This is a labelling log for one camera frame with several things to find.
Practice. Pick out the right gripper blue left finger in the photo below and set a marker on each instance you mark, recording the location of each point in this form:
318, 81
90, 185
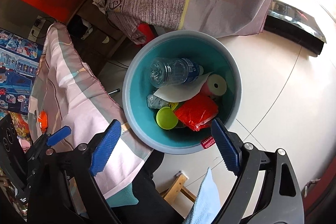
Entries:
65, 189

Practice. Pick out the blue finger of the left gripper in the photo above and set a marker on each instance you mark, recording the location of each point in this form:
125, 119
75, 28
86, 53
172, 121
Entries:
53, 139

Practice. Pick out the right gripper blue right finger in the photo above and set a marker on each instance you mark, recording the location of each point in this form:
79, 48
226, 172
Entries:
280, 198

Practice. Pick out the red plastic bag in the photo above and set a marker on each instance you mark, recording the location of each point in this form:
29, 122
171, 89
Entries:
198, 112

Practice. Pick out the lime green round lid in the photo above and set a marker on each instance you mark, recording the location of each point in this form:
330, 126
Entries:
166, 119

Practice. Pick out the pink paper cup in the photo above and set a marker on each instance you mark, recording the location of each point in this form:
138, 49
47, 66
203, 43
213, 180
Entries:
215, 86

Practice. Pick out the blue label water bottle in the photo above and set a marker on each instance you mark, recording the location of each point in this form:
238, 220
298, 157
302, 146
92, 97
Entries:
175, 71

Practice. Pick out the orange wafer snack wrapper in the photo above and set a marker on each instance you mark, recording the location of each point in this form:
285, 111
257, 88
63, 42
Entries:
43, 121

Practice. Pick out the teal grey trash bucket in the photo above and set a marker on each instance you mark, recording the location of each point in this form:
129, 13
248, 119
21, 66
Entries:
201, 48

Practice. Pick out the striped pink grey tablecloth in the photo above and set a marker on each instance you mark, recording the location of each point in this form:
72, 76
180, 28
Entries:
66, 89

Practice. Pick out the light blue cloth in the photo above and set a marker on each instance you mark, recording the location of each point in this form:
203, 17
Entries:
207, 203

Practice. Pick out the wooden stool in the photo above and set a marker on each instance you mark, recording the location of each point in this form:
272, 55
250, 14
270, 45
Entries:
177, 187

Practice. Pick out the blue toy set box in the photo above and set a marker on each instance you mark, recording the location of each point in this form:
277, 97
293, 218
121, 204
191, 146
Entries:
19, 61

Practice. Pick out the red round ball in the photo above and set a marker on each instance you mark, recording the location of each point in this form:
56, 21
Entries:
148, 31

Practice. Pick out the black glossy tv stand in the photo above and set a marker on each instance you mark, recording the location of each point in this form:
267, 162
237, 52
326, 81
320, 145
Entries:
293, 24

